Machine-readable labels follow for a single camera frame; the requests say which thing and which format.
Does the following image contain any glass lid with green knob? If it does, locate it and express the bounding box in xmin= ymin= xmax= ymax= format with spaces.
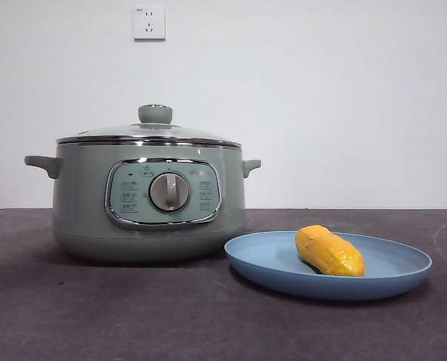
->
xmin=56 ymin=104 xmax=242 ymax=148

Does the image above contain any yellow corn cob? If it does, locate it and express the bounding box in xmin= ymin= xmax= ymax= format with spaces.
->
xmin=295 ymin=224 xmax=366 ymax=278

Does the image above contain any blue round plate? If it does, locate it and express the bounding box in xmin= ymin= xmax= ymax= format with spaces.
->
xmin=223 ymin=229 xmax=433 ymax=301

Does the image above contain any pale green electric steamer pot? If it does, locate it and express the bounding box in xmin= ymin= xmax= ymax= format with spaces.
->
xmin=23 ymin=142 xmax=263 ymax=262

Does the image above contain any white wall power socket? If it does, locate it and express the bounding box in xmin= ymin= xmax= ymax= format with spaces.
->
xmin=133 ymin=6 xmax=167 ymax=41

